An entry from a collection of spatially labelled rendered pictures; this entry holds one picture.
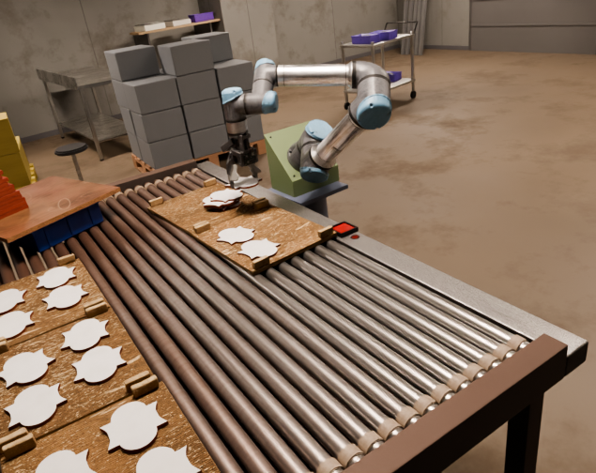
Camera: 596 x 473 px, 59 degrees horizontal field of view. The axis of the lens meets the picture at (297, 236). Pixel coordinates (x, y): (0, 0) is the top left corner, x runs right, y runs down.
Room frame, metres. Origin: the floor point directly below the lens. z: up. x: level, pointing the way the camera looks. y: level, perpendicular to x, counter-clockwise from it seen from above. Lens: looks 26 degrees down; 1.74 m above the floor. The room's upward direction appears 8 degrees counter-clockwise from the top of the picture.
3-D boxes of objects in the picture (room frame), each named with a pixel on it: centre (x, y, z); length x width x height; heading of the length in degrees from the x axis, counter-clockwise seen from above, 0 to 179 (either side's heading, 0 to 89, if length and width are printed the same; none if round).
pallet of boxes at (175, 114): (5.82, 0.98, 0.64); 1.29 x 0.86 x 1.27; 119
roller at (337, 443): (1.52, 0.43, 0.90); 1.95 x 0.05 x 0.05; 30
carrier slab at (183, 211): (2.04, 0.36, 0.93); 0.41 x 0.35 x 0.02; 35
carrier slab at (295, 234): (1.69, 0.12, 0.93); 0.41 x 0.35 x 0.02; 34
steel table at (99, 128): (7.30, 2.49, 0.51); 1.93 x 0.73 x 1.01; 33
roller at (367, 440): (1.55, 0.38, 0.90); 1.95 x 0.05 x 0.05; 30
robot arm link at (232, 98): (1.89, 0.16, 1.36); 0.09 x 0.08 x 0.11; 78
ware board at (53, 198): (2.06, 1.06, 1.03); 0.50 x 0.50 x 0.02; 52
